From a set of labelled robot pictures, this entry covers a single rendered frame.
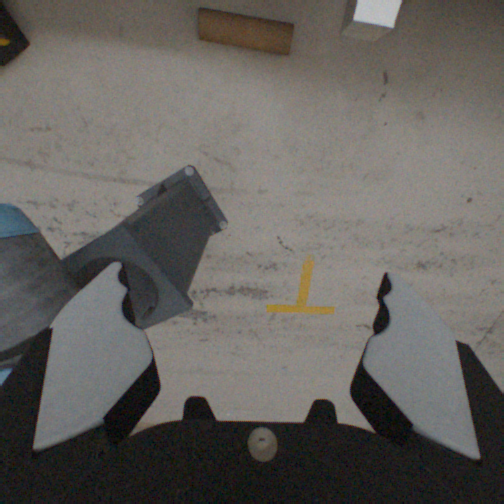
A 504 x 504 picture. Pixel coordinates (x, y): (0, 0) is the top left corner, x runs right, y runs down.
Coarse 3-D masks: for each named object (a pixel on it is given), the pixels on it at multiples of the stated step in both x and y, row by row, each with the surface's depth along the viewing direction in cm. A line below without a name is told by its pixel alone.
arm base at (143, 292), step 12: (96, 264) 50; (108, 264) 50; (132, 264) 52; (84, 276) 48; (96, 276) 48; (132, 276) 51; (144, 276) 53; (132, 288) 50; (144, 288) 52; (156, 288) 56; (132, 300) 49; (144, 300) 52; (156, 300) 56; (144, 312) 52
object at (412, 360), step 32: (384, 288) 11; (384, 320) 9; (416, 320) 8; (384, 352) 7; (416, 352) 7; (448, 352) 7; (352, 384) 7; (384, 384) 6; (416, 384) 6; (448, 384) 6; (384, 416) 6; (416, 416) 6; (448, 416) 6; (448, 448) 5
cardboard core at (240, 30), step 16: (208, 16) 71; (224, 16) 71; (240, 16) 72; (208, 32) 74; (224, 32) 73; (240, 32) 73; (256, 32) 73; (272, 32) 73; (288, 32) 73; (256, 48) 77; (272, 48) 77; (288, 48) 76
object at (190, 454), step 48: (144, 432) 5; (192, 432) 5; (240, 432) 5; (288, 432) 5; (336, 432) 5; (96, 480) 4; (144, 480) 4; (192, 480) 4; (240, 480) 4; (288, 480) 4; (336, 480) 4; (384, 480) 4; (432, 480) 4
